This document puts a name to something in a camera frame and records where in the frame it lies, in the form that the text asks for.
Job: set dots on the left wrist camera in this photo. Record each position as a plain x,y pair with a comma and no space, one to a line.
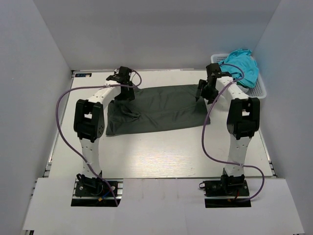
124,72

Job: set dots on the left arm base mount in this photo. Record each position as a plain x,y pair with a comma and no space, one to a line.
86,196

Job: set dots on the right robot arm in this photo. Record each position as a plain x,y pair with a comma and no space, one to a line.
243,121

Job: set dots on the white plastic basket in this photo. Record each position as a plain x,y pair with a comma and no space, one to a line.
258,91

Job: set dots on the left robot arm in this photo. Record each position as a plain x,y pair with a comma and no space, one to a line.
89,121

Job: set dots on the turquoise t shirt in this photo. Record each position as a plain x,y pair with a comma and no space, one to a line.
242,67

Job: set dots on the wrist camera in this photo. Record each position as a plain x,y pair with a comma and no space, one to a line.
124,72
213,70

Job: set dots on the dark label sticker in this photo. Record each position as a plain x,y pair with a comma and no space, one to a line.
83,75

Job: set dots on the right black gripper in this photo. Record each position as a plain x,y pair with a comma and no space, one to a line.
203,88

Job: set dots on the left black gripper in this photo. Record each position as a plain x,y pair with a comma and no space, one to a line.
127,92

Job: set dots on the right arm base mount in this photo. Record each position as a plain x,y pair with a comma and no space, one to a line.
217,197

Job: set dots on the dark grey t shirt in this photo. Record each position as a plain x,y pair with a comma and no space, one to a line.
157,109

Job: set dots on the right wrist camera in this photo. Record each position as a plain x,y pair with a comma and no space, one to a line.
213,70

